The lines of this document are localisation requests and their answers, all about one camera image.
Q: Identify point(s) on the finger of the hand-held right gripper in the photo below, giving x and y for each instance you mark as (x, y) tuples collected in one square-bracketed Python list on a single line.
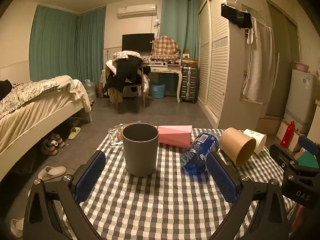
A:
[(308, 143), (281, 155)]

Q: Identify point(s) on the pink basin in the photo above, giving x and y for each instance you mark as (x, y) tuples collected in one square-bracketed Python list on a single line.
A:
[(301, 66)]

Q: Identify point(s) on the red bottle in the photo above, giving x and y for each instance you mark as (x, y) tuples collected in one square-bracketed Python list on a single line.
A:
[(287, 135)]

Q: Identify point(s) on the white air conditioner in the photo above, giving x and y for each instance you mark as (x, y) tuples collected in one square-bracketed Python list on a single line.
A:
[(137, 10)]

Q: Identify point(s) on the white fridge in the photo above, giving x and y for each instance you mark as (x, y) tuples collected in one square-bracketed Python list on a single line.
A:
[(301, 97)]

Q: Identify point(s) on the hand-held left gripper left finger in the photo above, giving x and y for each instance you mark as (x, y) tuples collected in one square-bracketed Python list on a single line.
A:
[(91, 175)]

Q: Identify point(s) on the floral blanket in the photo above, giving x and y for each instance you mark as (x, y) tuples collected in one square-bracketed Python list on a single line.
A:
[(25, 92)]

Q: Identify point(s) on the sneaker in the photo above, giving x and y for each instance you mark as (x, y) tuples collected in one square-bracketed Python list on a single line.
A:
[(58, 140), (47, 148)]

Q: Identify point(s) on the brown paper cup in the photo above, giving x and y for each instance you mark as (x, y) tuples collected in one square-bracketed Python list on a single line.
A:
[(235, 143)]

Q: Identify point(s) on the bed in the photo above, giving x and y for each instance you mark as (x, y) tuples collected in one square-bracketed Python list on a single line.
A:
[(37, 120)]

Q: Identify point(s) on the wooden chair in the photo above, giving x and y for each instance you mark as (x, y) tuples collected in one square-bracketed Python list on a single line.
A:
[(143, 90)]

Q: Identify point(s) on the green curtain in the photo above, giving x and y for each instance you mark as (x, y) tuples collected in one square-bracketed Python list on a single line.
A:
[(180, 20), (53, 45), (91, 45)]

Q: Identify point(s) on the white cup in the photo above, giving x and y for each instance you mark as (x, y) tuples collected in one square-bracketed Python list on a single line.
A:
[(258, 140)]

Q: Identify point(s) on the plaid cover cloth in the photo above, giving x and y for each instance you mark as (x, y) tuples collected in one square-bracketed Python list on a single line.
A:
[(165, 47)]

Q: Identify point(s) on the white wardrobe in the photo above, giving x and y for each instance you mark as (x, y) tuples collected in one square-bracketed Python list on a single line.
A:
[(217, 60)]

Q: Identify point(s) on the floral bag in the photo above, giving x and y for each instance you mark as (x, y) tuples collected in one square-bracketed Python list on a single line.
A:
[(99, 90)]

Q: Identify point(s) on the pink box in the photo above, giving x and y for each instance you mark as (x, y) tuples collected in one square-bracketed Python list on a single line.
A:
[(175, 136)]

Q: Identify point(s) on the black hanging cloth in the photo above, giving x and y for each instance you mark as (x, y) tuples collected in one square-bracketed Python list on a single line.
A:
[(237, 15)]

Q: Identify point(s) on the white slipper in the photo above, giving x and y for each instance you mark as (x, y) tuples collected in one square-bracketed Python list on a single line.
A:
[(17, 228), (51, 173)]

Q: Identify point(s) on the black jacket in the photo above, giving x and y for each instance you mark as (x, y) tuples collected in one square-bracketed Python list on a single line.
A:
[(125, 75)]

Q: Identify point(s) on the blue plastic bottle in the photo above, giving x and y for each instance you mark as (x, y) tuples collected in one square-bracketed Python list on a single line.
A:
[(198, 152)]

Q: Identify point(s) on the yellow slipper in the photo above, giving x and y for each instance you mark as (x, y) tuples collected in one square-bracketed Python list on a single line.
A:
[(74, 133)]

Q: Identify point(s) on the green box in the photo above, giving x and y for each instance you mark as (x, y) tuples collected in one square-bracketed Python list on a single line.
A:
[(308, 160)]

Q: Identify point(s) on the large water jug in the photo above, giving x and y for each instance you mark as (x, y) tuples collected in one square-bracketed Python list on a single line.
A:
[(89, 91)]

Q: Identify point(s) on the grey cup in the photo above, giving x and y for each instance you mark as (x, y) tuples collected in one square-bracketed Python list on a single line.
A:
[(141, 150)]

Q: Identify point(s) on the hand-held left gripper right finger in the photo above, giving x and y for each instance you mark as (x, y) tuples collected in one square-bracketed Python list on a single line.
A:
[(221, 177)]

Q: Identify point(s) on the white towel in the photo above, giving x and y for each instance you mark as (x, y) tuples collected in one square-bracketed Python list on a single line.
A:
[(260, 62)]

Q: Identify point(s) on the white desk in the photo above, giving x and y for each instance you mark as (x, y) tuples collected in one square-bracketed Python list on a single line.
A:
[(162, 69)]

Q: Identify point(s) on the cardboard box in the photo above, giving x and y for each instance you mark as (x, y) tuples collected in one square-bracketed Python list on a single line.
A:
[(267, 125)]

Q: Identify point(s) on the clear acrylic box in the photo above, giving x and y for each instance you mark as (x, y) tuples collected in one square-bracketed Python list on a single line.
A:
[(116, 136)]

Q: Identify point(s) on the dark suitcase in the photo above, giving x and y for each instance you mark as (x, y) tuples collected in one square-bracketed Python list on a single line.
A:
[(188, 83)]

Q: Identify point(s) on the checked tablecloth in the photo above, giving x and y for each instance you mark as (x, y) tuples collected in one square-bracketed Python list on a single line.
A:
[(160, 205)]

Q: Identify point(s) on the blue laundry basket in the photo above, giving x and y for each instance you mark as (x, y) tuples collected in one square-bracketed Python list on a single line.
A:
[(158, 90)]

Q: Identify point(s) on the plaid shirt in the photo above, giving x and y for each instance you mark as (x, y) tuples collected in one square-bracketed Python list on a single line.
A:
[(123, 55)]

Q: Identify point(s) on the black television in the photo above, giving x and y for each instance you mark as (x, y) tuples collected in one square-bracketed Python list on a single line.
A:
[(137, 42)]

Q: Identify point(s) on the cream quilt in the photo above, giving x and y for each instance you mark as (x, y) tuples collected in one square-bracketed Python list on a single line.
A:
[(72, 90)]

